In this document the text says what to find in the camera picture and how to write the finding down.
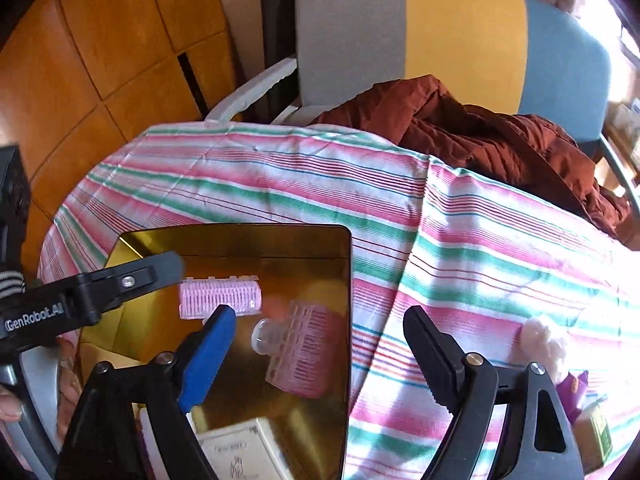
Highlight rust red jacket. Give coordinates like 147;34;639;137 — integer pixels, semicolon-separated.
316;75;630;237

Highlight black rolled mat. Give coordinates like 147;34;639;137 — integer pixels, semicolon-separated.
260;0;299;119

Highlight wooden wardrobe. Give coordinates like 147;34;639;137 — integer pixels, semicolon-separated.
1;0;238;274

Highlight white plastic ball bundle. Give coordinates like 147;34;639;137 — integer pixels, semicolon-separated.
520;314;568;384

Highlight person's left hand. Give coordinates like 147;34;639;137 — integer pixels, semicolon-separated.
0;339;82;441

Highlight white product boxes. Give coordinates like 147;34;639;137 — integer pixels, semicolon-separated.
604;102;639;165

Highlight striped tablecloth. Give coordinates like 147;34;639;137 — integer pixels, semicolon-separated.
38;122;639;479

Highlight gold metal tin box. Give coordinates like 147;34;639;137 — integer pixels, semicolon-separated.
79;223;352;479

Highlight grey yellow blue chair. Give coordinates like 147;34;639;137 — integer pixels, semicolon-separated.
204;0;640;206

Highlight green tea box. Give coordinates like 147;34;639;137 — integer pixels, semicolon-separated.
573;402;613;474

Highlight pink hair roller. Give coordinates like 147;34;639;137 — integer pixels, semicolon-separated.
179;275;262;321
250;302;345;399

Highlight cream cardboard box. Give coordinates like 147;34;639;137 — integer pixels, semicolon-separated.
198;417;294;480

